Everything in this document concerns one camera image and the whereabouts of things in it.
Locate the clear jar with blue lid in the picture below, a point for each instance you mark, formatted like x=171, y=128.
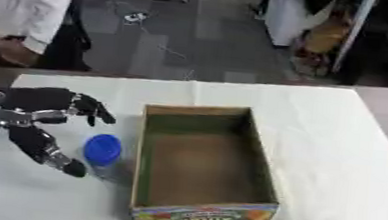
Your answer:
x=102, y=152

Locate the person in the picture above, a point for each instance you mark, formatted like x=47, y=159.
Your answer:
x=19, y=6

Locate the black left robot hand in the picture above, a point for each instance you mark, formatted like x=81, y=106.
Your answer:
x=34, y=98

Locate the tan cardboard box green inside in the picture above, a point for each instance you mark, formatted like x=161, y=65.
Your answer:
x=204, y=169

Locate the white leaning board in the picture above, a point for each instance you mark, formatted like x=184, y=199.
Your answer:
x=354, y=30

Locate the tan bag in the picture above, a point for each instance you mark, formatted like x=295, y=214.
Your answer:
x=326, y=35

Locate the white bag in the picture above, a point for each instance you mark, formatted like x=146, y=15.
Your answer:
x=287, y=16

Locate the person's hand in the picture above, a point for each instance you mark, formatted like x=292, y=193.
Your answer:
x=10, y=51

